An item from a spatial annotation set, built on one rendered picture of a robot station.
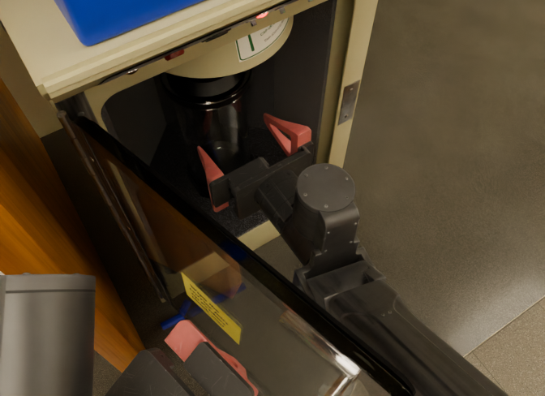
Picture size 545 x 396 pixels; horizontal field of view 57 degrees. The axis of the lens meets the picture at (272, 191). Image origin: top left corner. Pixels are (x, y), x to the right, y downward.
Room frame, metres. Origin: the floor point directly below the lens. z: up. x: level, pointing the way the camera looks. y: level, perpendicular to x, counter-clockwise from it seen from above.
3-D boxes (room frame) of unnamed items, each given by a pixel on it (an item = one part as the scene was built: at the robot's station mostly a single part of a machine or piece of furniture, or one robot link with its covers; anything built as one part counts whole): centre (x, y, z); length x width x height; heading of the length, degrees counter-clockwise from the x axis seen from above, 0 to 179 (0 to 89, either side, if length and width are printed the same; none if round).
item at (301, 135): (0.38, 0.00, 1.16); 0.09 x 0.07 x 0.07; 33
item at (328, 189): (0.22, -0.06, 1.21); 0.12 x 0.09 x 0.11; 21
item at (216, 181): (0.34, 0.06, 1.16); 0.09 x 0.07 x 0.07; 33
